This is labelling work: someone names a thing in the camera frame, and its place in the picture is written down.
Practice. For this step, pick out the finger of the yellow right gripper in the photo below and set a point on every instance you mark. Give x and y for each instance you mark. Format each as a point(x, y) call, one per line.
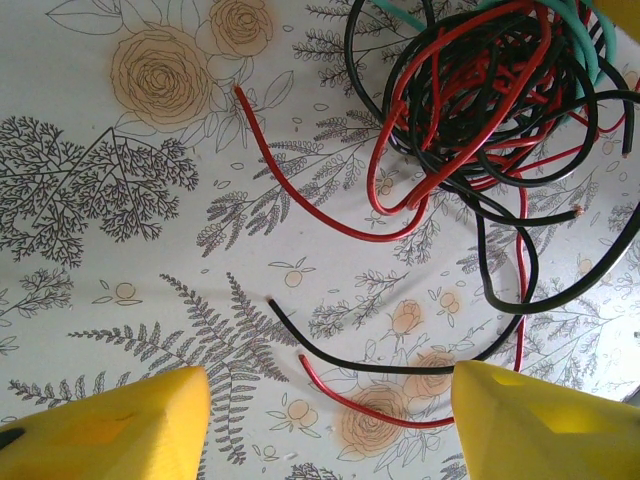
point(622, 10)

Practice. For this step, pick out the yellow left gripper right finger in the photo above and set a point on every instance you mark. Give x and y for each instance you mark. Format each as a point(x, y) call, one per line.
point(540, 440)

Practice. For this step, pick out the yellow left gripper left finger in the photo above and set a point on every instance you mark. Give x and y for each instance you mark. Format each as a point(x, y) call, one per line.
point(100, 440)

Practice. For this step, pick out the floral patterned tablecloth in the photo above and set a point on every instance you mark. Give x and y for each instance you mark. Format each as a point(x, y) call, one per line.
point(75, 300)

